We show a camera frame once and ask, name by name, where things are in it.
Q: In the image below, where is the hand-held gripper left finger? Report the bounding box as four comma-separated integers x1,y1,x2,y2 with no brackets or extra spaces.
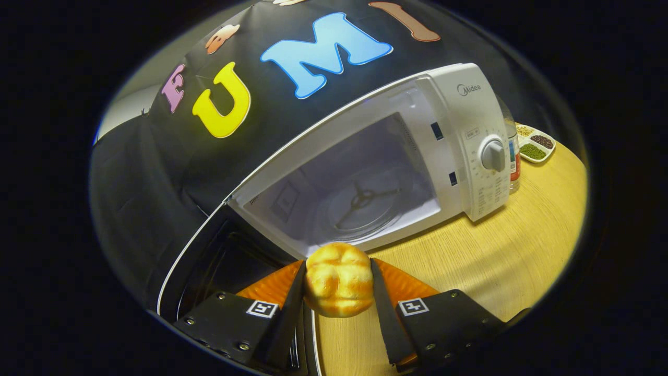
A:
174,260,308,374

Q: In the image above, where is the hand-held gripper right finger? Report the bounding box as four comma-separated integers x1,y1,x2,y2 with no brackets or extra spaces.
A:
369,257,507,372

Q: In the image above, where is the golden bread bun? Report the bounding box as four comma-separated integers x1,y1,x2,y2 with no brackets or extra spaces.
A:
304,242,375,318

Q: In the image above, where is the white microwave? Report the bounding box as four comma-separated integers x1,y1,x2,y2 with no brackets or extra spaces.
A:
157,63,512,376

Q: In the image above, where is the glass turntable plate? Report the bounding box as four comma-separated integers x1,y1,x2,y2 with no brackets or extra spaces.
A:
323,172,418,245

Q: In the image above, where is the clear bottle with red label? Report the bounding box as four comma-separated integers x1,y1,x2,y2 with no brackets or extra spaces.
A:
501,99,521,195

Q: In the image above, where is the black backdrop cloth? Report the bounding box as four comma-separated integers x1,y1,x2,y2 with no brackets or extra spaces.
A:
89,0,575,309

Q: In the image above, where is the white divided bean dish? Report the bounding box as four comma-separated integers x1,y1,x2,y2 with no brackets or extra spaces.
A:
516,123,557,164

